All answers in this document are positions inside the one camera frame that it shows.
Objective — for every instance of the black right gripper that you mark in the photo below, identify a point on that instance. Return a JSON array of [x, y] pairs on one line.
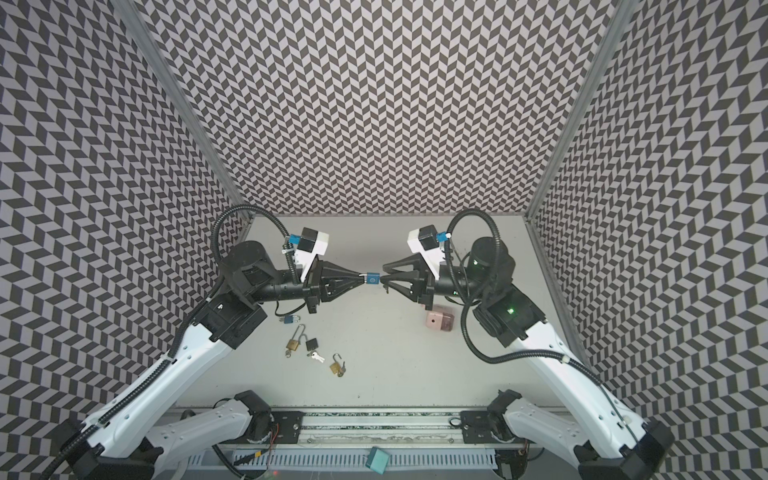
[[428, 282]]

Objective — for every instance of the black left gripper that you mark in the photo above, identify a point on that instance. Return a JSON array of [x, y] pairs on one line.
[[339, 280]]

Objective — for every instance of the small brass padlock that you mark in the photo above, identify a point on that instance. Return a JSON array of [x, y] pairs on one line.
[[338, 367]]

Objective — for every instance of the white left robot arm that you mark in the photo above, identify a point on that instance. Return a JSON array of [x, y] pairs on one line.
[[122, 439]]

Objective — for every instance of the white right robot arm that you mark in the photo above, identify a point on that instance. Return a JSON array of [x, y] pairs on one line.
[[500, 324]]

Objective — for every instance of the pink pencil sharpener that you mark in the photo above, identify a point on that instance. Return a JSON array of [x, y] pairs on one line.
[[441, 318]]

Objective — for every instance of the black padlock with keys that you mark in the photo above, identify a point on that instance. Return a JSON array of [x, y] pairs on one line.
[[312, 346]]

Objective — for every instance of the long shackle brass padlock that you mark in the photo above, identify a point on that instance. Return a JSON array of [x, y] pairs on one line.
[[295, 341]]

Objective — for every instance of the teal square block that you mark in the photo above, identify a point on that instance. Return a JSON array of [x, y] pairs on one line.
[[377, 460]]

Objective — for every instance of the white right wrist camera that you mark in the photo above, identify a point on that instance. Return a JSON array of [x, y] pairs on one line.
[[429, 243]]

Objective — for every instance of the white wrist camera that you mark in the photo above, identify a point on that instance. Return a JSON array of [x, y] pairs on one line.
[[429, 243], [306, 248]]

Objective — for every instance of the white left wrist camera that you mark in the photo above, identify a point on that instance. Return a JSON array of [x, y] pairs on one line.
[[306, 248]]

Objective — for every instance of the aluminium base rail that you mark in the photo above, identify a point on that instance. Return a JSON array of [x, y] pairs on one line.
[[398, 427]]

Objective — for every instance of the aluminium left corner post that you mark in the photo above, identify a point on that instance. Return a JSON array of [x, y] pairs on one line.
[[137, 28]]

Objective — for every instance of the aluminium corner post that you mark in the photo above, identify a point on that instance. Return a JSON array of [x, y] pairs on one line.
[[137, 28], [595, 74]]

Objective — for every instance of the aluminium right corner post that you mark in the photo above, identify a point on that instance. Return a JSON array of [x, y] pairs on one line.
[[595, 74]]

